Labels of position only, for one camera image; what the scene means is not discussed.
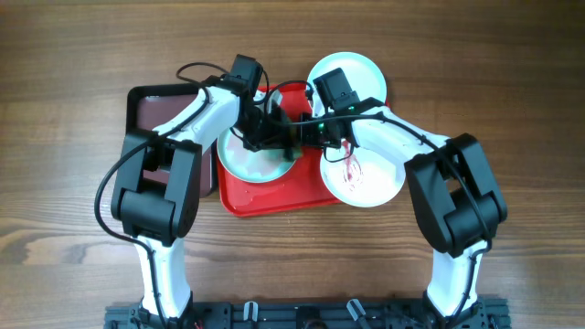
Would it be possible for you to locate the light blue plate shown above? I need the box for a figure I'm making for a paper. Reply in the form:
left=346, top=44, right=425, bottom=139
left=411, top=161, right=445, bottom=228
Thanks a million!
left=217, top=129, right=295, bottom=184
left=307, top=52, right=388, bottom=117

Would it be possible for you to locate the white stained plate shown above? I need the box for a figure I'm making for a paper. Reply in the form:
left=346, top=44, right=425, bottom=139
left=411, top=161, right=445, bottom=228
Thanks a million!
left=320, top=143, right=405, bottom=207

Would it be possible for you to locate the green yellow sponge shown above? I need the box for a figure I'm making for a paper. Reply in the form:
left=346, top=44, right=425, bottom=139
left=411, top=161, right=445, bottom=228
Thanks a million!
left=292, top=147, right=303, bottom=160

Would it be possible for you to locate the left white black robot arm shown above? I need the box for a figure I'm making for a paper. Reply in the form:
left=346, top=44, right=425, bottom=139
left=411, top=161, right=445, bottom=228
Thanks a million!
left=106, top=55, right=293, bottom=328

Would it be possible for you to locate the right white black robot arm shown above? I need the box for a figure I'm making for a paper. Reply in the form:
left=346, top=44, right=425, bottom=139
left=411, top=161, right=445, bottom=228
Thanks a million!
left=300, top=69, right=507, bottom=328

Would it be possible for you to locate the red plastic tray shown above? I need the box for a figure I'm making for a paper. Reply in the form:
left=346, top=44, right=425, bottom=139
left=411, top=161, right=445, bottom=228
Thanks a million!
left=214, top=81, right=394, bottom=218

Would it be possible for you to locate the black tray brown inside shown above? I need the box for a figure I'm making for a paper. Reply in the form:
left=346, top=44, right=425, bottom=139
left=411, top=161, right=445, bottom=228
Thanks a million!
left=125, top=83, right=218, bottom=198

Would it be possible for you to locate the light blue plate top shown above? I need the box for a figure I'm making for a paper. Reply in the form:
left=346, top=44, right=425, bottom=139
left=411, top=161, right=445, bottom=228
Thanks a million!
left=307, top=52, right=388, bottom=117

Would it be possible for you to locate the left black cable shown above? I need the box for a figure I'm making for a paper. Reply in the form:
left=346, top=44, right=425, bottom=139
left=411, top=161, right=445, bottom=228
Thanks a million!
left=93, top=61, right=229, bottom=326

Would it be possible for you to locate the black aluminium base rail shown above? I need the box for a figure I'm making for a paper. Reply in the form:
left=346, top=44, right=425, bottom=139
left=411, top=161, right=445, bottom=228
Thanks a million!
left=103, top=297, right=512, bottom=329

